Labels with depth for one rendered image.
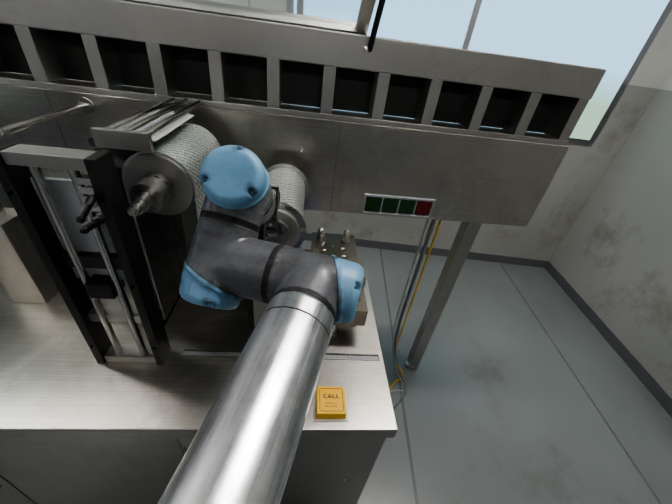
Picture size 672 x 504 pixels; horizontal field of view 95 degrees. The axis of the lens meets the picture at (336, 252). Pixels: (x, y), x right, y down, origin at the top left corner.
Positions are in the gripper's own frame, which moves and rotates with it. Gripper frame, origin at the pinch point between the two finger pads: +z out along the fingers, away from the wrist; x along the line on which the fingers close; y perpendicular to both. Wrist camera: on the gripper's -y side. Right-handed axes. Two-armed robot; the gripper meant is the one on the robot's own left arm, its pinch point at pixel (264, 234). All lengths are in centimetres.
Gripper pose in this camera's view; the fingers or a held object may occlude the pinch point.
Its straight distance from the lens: 71.5
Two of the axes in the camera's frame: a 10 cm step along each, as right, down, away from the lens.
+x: -9.9, -0.6, -1.1
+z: -1.2, 0.9, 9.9
